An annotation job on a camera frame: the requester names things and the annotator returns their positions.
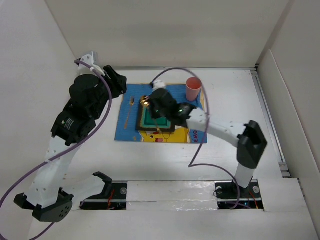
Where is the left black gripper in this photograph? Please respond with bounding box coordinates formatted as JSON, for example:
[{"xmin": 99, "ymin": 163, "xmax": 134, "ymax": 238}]
[{"xmin": 89, "ymin": 65, "xmax": 126, "ymax": 121}]

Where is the gold spoon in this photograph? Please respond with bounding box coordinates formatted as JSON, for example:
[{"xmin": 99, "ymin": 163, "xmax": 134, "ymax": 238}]
[{"xmin": 140, "ymin": 95, "xmax": 161, "ymax": 133}]

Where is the green square ceramic plate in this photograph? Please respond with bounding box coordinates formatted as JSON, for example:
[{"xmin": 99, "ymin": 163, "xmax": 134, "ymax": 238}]
[{"xmin": 135, "ymin": 100, "xmax": 176, "ymax": 133}]

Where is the gold fork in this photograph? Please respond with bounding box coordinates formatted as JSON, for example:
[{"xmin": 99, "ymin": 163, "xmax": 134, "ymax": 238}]
[{"xmin": 124, "ymin": 96, "xmax": 135, "ymax": 129}]

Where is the pink plastic cup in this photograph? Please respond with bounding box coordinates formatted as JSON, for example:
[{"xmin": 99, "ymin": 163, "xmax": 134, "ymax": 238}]
[{"xmin": 185, "ymin": 77, "xmax": 202, "ymax": 101}]

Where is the blue yellow Pikachu cloth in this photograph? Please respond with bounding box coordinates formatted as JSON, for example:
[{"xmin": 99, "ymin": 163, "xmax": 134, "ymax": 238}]
[{"xmin": 115, "ymin": 84, "xmax": 207, "ymax": 144}]

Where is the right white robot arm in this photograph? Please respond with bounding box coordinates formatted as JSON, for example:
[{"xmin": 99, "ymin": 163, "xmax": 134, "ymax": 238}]
[{"xmin": 147, "ymin": 88, "xmax": 268, "ymax": 197}]

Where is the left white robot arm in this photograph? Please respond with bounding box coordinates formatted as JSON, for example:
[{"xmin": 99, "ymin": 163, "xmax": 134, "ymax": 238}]
[{"xmin": 14, "ymin": 65, "xmax": 127, "ymax": 223}]

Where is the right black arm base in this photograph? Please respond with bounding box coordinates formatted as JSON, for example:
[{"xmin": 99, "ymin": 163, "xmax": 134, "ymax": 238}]
[{"xmin": 213, "ymin": 180, "xmax": 264, "ymax": 210}]

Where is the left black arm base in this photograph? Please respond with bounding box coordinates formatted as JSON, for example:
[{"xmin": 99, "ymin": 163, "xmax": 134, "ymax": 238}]
[{"xmin": 79, "ymin": 171, "xmax": 128, "ymax": 211}]

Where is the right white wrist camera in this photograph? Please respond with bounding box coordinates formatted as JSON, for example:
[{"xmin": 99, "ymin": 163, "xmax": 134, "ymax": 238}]
[{"xmin": 151, "ymin": 79, "xmax": 166, "ymax": 92}]

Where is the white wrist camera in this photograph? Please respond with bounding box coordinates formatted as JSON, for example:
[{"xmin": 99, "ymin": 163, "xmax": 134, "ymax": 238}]
[
  {"xmin": 151, "ymin": 79, "xmax": 166, "ymax": 92},
  {"xmin": 76, "ymin": 50, "xmax": 105, "ymax": 76}
]

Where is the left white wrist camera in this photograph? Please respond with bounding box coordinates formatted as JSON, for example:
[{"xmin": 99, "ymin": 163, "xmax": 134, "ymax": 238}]
[{"xmin": 76, "ymin": 50, "xmax": 105, "ymax": 76}]

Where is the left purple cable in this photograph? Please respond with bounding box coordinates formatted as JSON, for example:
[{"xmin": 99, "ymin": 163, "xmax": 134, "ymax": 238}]
[{"xmin": 0, "ymin": 59, "xmax": 113, "ymax": 240}]

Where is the purple cable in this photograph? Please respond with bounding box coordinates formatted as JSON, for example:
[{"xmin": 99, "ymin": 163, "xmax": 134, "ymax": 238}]
[
  {"xmin": 0, "ymin": 59, "xmax": 113, "ymax": 240},
  {"xmin": 151, "ymin": 67, "xmax": 242, "ymax": 210}
]

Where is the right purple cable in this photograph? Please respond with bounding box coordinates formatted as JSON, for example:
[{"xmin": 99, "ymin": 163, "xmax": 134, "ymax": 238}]
[{"xmin": 151, "ymin": 67, "xmax": 242, "ymax": 210}]

